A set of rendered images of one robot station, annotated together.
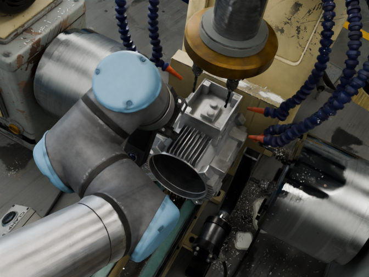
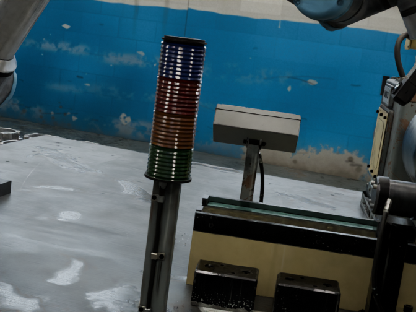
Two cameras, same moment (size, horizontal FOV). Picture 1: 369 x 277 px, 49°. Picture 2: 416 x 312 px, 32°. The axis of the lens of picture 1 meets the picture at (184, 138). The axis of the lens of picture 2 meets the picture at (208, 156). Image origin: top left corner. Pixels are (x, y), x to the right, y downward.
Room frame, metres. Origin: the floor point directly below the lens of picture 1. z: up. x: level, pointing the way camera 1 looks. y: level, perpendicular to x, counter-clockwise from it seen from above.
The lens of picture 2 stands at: (-0.21, -1.08, 1.24)
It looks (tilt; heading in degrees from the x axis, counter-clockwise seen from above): 10 degrees down; 76
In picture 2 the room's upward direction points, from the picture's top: 7 degrees clockwise
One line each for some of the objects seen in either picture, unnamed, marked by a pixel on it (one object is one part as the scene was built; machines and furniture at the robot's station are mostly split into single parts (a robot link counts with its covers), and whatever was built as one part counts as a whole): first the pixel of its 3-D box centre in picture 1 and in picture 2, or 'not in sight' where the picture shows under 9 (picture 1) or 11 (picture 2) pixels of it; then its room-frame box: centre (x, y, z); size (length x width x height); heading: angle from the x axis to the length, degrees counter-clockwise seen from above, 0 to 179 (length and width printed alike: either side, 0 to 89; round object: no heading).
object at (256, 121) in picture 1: (222, 114); not in sight; (0.73, -0.09, 0.97); 0.30 x 0.11 x 0.34; 71
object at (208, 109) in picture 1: (210, 112); not in sight; (0.61, -0.05, 1.11); 0.12 x 0.11 x 0.07; 160
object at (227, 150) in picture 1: (196, 147); not in sight; (0.57, -0.03, 1.01); 0.20 x 0.19 x 0.19; 160
